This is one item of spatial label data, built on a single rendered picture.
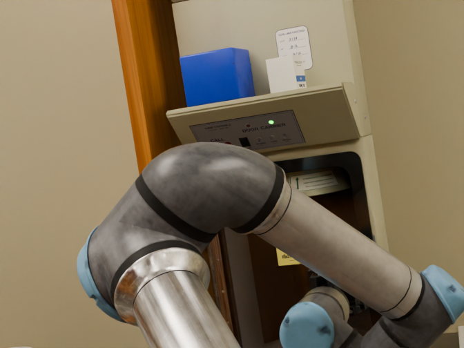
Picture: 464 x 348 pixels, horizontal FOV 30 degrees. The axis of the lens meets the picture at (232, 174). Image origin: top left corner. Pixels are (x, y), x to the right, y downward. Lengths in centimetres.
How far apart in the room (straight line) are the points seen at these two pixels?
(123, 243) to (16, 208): 136
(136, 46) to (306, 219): 65
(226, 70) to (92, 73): 75
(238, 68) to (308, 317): 51
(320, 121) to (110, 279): 63
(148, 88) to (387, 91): 61
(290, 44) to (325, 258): 60
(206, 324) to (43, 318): 148
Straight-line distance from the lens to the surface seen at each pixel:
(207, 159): 99
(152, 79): 164
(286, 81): 150
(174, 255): 97
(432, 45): 198
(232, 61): 150
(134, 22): 161
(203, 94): 152
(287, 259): 160
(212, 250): 164
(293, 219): 104
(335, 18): 157
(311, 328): 120
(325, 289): 132
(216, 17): 163
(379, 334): 122
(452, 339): 196
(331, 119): 150
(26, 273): 235
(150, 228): 99
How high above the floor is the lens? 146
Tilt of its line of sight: 3 degrees down
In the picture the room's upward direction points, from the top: 9 degrees counter-clockwise
